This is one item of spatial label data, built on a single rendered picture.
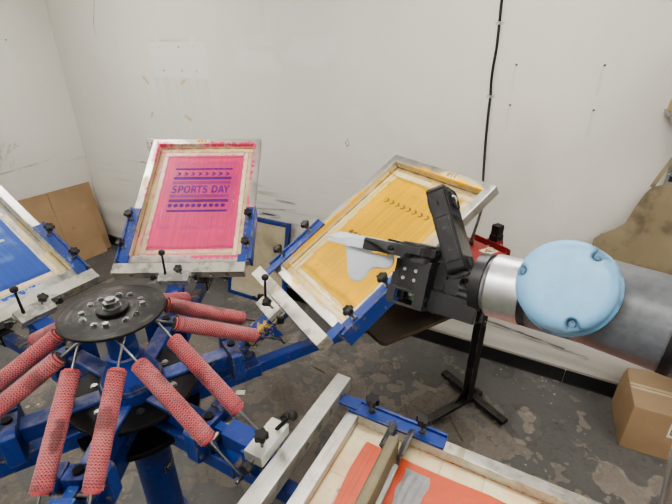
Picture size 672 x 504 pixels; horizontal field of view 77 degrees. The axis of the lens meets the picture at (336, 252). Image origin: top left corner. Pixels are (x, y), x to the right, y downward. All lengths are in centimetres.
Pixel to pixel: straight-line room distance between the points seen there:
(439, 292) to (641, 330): 24
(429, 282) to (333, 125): 254
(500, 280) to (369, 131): 246
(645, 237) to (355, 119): 180
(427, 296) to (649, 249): 232
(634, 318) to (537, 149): 232
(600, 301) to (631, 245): 241
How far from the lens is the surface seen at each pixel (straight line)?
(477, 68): 267
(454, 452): 135
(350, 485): 130
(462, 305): 53
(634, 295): 38
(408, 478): 131
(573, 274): 37
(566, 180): 270
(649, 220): 273
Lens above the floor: 202
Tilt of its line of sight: 26 degrees down
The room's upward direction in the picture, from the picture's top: straight up
